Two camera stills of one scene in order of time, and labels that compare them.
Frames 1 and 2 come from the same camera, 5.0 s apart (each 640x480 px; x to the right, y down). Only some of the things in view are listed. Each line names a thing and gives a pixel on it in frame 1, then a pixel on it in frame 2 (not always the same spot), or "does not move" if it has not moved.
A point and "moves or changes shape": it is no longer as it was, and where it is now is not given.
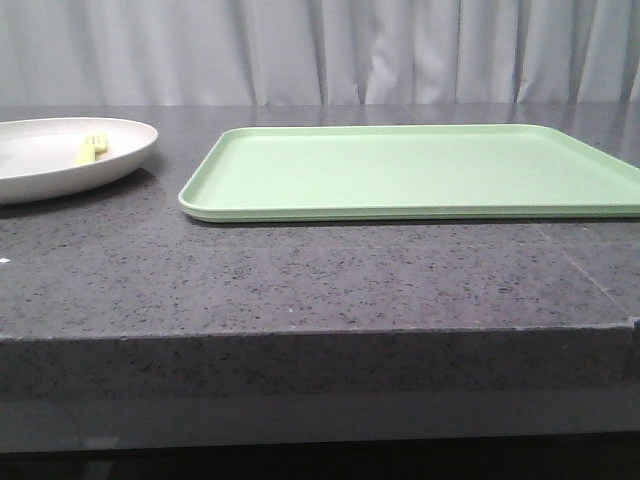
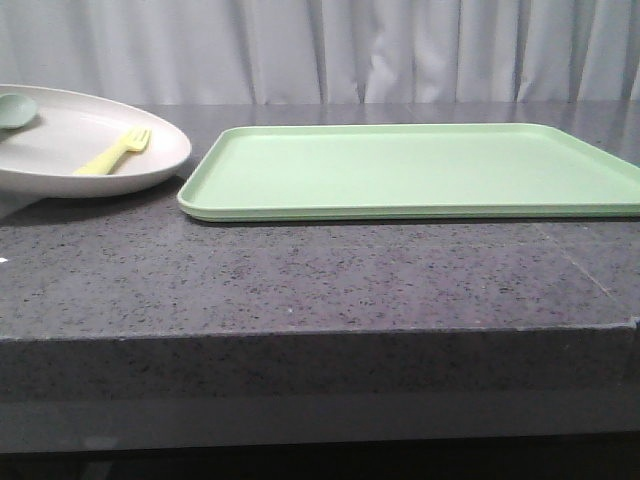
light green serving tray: [407, 173] does not move
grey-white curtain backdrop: [117, 53] does not move
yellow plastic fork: [91, 146] → [137, 141]
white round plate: [38, 155] moves or changes shape
